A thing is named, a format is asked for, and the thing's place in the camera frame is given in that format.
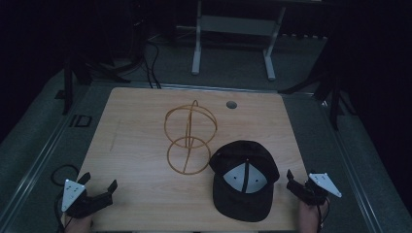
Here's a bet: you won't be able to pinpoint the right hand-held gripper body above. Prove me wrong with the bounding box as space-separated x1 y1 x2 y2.
295 173 343 207

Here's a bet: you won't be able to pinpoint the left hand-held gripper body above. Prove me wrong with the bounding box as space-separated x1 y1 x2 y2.
60 179 114 218

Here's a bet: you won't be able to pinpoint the black baseball cap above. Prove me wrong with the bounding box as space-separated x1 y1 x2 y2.
208 140 281 223

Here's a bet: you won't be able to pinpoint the gold wire hat stand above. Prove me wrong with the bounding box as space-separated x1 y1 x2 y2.
163 99 219 176

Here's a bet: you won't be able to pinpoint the person's left hand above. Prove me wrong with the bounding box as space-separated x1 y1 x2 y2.
64 216 93 233

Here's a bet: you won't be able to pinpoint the person's right hand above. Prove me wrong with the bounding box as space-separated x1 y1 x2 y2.
298 200 328 233

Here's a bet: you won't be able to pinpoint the black tripod stand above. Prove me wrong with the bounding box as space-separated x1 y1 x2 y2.
278 72 358 131
61 52 132 116

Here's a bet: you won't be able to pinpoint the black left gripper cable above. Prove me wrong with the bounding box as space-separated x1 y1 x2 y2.
50 163 81 233

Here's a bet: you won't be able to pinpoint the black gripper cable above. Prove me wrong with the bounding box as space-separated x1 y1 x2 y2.
50 163 81 233
317 197 330 233

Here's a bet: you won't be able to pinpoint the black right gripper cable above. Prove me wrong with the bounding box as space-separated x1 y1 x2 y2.
317 197 330 233

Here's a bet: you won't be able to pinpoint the black floor cables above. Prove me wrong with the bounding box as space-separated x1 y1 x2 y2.
141 38 163 90

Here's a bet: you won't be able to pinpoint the white metal desk frame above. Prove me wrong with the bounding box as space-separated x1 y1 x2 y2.
190 0 287 82

